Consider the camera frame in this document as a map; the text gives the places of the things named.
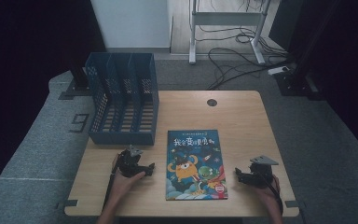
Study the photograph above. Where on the person's left hand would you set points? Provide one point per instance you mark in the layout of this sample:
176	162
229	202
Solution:
121	186

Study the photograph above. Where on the white power strip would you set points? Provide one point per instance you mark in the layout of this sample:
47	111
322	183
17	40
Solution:
278	70

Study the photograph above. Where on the blue cartoon picture book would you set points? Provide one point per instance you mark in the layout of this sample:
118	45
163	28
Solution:
195	165

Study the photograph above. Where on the blue plastic file rack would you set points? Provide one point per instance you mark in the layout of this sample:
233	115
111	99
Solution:
122	137

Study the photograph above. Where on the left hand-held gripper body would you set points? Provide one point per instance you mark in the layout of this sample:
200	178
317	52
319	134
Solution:
127	163

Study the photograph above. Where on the white wall panel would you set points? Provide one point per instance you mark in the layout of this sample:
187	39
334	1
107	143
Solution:
130	21

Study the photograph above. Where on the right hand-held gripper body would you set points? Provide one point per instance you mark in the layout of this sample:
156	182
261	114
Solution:
261	174

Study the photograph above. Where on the black metal stand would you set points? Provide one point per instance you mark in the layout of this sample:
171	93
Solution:
295	81
77	88

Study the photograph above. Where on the dark curtain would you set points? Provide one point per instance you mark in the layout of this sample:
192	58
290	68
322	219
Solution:
18	46
348	62

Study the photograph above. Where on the person's right hand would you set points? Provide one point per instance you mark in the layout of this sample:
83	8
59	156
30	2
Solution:
270	193

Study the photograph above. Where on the white desk frame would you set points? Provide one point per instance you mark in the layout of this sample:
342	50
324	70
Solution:
227	18

